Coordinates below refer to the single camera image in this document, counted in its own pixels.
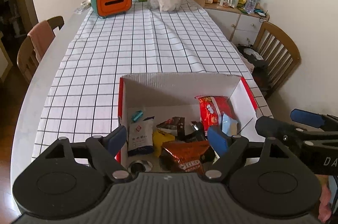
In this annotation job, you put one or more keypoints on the teal candy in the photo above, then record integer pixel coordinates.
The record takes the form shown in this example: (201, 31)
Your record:
(136, 116)

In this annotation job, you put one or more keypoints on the white red cardboard box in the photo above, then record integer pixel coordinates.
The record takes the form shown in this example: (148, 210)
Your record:
(166, 95)

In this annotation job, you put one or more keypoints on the brown M&M's packet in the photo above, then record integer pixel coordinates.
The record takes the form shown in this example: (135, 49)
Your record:
(174, 126)

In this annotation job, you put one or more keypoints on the wooden slat chair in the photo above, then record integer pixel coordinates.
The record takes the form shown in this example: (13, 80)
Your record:
(274, 56)

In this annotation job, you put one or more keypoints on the pink cloth on chair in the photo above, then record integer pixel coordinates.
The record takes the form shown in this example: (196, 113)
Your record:
(41, 36)

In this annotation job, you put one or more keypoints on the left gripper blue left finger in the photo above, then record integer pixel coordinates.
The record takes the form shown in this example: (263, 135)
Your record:
(114, 142)

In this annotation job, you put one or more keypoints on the white side cabinet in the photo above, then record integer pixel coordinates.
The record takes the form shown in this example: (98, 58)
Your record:
(237, 27)

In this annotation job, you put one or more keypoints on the white black grid tablecloth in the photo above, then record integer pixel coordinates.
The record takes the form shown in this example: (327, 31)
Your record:
(82, 100)

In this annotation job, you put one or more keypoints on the light blue cookie packet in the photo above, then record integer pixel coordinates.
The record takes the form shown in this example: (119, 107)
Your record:
(229, 125)

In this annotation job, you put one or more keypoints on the cream patterned snack pouch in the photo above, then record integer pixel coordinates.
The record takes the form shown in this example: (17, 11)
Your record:
(159, 137)

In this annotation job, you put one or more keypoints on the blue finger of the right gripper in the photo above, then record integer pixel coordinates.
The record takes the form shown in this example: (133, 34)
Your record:
(307, 118)
(270, 127)

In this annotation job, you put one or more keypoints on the red chips bag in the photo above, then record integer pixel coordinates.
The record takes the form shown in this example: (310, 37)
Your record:
(212, 109)

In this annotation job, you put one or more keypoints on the orange green tissue box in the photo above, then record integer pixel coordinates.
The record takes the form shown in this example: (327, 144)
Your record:
(106, 8)

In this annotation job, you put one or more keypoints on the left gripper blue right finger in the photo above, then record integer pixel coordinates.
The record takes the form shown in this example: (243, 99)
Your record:
(218, 140)

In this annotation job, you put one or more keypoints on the white blue milk tablet packet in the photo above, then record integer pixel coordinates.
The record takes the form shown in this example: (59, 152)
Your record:
(140, 140)

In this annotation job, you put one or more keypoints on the wooden chair left side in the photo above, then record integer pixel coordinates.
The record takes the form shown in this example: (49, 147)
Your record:
(26, 58)

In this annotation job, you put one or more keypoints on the brown Oreo bag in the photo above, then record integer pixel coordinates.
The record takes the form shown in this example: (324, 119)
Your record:
(186, 156)

